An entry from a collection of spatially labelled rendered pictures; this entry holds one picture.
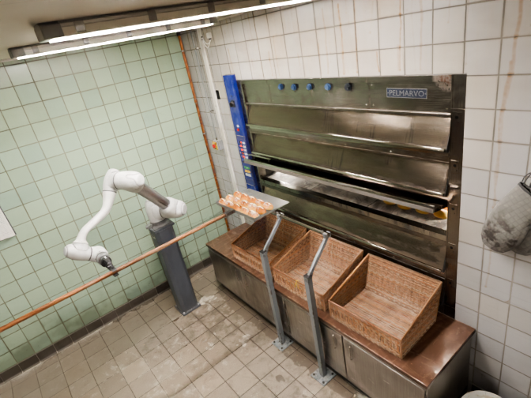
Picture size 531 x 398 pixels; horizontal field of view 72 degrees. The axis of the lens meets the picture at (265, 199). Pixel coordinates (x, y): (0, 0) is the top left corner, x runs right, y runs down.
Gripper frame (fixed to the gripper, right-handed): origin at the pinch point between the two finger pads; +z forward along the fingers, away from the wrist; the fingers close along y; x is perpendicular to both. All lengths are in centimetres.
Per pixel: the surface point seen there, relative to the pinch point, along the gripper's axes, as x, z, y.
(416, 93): -154, 126, -81
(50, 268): 31, -127, 37
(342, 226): -153, 65, 21
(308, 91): -156, 43, -81
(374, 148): -154, 97, -46
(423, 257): -151, 132, 21
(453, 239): -153, 149, 2
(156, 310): -35, -100, 120
